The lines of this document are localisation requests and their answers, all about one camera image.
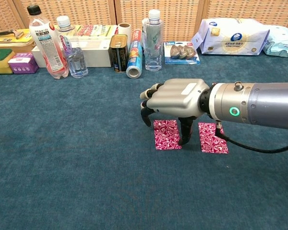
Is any blue blister pack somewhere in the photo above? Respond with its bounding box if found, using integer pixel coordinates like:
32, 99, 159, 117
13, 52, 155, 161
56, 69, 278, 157
164, 41, 201, 65

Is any pink drink bottle black cap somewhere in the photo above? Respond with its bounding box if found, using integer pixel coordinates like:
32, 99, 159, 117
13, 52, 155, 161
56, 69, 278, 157
26, 4, 70, 80

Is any woven bamboo folding screen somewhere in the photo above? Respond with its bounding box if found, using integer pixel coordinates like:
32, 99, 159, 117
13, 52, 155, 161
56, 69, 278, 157
0, 0, 288, 43

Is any tall clear bottle white cap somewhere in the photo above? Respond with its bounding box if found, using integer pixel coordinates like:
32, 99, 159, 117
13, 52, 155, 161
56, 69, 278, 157
143, 9, 164, 72

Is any teal carpet table cover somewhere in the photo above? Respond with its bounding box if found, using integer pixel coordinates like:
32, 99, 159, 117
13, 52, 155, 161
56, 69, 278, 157
0, 51, 288, 230

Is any pink patterned card bottom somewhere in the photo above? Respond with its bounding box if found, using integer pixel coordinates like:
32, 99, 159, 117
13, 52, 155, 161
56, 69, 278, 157
153, 119, 182, 150

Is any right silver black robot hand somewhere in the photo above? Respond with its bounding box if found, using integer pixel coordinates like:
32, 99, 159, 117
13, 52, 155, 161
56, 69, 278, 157
139, 78, 210, 146

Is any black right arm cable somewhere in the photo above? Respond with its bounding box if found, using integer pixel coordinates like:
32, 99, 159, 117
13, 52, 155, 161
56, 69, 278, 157
215, 121, 288, 154

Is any yellow green sponge multipack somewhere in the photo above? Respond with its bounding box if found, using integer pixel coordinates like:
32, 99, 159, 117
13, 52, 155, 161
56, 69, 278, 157
53, 23, 120, 39

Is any green yellow scrub sponge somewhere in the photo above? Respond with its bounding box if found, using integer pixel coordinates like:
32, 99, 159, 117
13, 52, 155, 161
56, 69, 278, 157
0, 48, 16, 75

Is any blue plastic wrap roll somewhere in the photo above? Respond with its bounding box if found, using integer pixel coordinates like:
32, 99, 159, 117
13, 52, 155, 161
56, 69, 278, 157
125, 28, 144, 79

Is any long white carton box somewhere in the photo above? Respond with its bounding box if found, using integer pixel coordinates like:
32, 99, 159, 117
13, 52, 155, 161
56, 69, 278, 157
31, 38, 112, 69

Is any white tissue pack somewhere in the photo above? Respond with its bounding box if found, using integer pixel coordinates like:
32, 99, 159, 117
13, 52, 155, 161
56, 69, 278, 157
191, 18, 271, 56

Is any light blue wet wipes pack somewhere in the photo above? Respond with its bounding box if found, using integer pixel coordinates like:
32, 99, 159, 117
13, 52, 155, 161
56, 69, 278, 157
263, 24, 288, 58

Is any small purple box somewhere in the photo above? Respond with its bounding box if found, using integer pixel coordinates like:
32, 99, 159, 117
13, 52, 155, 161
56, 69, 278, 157
7, 52, 40, 75

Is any pink patterned card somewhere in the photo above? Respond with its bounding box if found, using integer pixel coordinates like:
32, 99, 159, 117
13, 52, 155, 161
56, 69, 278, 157
153, 119, 182, 150
198, 122, 229, 154

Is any clear water bottle pink label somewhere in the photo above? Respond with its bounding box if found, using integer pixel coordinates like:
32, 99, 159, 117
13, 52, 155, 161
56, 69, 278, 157
56, 15, 89, 79

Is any white paper cup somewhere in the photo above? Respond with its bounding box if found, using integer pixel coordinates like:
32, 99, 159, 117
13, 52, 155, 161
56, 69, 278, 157
117, 23, 132, 44

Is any black gold tin can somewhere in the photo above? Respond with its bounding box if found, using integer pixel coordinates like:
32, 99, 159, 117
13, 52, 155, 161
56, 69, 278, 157
108, 34, 130, 73

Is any razor in yellow beige package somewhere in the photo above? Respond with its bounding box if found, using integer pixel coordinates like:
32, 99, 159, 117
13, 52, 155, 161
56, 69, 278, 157
0, 28, 36, 47

